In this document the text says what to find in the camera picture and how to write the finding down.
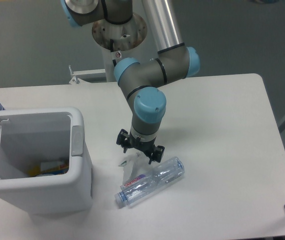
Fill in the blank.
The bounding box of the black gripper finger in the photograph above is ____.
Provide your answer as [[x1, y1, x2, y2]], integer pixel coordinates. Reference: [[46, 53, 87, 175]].
[[146, 145, 165, 165], [116, 129, 131, 153]]

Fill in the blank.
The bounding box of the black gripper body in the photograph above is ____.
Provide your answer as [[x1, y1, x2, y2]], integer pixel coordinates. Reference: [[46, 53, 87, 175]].
[[128, 133, 156, 157]]

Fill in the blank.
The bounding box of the white plastic wrapper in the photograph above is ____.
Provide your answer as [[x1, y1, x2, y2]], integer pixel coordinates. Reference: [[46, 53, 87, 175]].
[[118, 151, 153, 185]]

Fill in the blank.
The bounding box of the clear plastic water bottle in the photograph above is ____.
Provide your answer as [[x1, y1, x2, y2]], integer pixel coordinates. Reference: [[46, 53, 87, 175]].
[[114, 156, 185, 208]]

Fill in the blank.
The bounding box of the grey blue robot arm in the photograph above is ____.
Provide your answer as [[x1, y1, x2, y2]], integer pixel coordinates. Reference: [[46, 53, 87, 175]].
[[61, 0, 201, 162]]

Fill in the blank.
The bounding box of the white plastic trash can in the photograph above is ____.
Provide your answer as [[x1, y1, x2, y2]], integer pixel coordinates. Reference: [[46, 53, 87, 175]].
[[0, 107, 93, 214]]

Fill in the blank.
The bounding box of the white metal frame bracket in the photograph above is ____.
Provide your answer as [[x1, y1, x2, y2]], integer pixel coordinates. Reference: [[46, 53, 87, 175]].
[[68, 65, 107, 85]]

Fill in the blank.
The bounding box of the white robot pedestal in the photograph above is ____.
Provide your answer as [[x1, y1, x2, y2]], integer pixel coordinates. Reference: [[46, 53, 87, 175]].
[[92, 13, 148, 82]]

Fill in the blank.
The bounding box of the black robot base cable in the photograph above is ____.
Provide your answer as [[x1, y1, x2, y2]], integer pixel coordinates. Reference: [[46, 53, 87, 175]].
[[109, 38, 120, 71]]

